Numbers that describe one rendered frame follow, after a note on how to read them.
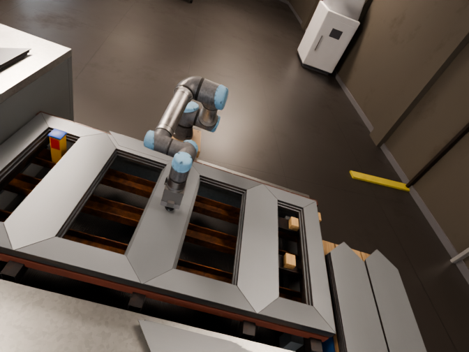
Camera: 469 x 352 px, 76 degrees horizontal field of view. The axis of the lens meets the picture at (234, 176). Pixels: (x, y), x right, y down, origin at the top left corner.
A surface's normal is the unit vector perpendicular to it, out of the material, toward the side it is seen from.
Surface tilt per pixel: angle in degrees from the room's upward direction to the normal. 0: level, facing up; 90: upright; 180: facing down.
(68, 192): 0
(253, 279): 0
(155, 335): 0
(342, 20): 90
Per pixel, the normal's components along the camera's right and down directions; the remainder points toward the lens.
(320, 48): -0.01, 0.67
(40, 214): 0.32, -0.70
